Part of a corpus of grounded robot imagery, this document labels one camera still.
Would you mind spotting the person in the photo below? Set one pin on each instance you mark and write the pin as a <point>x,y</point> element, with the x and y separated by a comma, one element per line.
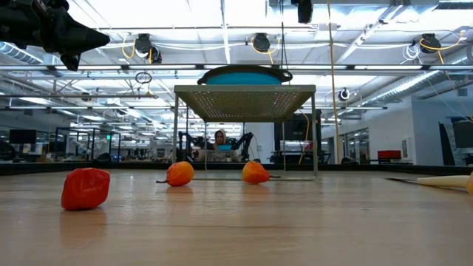
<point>220,142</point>

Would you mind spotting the black metal table frame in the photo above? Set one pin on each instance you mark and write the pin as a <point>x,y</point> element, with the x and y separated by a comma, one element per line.
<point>111,166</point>

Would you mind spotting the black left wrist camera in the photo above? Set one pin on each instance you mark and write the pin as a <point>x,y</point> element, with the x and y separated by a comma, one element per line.
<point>57,3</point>

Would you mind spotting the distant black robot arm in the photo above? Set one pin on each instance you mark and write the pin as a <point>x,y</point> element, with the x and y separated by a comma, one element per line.
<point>244,142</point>
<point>186,142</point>

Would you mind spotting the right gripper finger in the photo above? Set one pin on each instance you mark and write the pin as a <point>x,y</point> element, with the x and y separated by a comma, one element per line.
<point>304,11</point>

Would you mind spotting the blue collapsible colander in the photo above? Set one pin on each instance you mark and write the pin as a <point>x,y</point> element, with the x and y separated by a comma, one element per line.
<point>242,78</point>

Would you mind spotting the distant teal bin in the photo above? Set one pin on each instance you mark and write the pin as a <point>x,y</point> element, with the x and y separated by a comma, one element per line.
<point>223,147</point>

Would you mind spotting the black leaning panel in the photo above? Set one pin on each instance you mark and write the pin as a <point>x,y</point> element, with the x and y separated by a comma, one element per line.
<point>446,144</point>

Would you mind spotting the black wall monitor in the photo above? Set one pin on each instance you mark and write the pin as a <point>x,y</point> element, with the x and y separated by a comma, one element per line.
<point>463,134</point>

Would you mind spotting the green perforated metal shelf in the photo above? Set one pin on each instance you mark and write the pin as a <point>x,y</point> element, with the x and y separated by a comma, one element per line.
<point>244,103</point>

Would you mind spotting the dark background cabinet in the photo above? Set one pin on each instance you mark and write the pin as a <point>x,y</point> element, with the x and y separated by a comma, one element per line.
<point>295,129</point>

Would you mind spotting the red background box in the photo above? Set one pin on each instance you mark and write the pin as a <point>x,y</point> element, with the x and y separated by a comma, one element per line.
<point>389,154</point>

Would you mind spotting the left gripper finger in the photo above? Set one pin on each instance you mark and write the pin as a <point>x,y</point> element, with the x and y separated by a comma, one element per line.
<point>68,50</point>
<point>64,26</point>

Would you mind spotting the small orange pear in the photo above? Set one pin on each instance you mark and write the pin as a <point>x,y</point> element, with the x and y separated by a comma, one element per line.
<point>180,173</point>
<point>255,173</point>
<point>471,183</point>

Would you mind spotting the black background monitor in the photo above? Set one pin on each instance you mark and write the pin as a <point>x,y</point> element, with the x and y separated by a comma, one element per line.
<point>22,136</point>

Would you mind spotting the black background station frame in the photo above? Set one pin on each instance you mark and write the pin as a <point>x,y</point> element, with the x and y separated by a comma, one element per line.
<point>119,146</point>

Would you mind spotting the red pepper front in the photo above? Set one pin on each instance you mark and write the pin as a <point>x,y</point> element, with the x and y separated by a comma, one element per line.
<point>85,188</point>

